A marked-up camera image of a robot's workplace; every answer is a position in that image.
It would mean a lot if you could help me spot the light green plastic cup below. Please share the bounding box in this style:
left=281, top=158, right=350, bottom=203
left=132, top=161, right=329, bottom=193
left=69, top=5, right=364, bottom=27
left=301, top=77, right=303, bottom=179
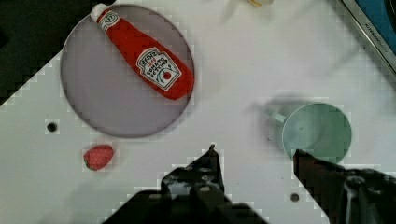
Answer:
left=266, top=103, right=353, bottom=163

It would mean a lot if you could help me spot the grey round plate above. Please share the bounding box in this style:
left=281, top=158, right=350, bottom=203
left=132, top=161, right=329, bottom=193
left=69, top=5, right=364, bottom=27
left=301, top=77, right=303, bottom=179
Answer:
left=60, top=5, right=194, bottom=138

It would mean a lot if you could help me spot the red toy strawberry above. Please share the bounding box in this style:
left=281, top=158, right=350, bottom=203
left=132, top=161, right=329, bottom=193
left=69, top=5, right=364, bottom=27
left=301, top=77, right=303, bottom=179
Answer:
left=83, top=145, right=114, bottom=171

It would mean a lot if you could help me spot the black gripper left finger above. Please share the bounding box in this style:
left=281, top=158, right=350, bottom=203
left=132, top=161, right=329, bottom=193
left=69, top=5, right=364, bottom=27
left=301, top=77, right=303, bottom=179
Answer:
left=103, top=146, right=268, bottom=224

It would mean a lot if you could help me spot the blue toy stove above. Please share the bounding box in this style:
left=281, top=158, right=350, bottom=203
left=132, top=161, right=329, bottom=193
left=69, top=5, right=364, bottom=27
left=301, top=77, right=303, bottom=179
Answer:
left=338, top=0, right=396, bottom=74

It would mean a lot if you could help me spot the plush red ketchup bottle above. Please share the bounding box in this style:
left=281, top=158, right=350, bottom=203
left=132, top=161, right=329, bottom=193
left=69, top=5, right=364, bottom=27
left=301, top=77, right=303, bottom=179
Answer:
left=90, top=4, right=194, bottom=100

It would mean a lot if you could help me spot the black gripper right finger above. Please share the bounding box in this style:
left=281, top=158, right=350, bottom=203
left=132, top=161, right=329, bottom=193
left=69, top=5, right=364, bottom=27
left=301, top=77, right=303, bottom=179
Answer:
left=293, top=149, right=396, bottom=224

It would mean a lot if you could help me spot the yellow toy item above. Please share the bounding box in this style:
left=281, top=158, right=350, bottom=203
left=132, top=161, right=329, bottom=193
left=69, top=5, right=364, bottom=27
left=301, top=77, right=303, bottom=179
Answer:
left=247, top=0, right=275, bottom=7

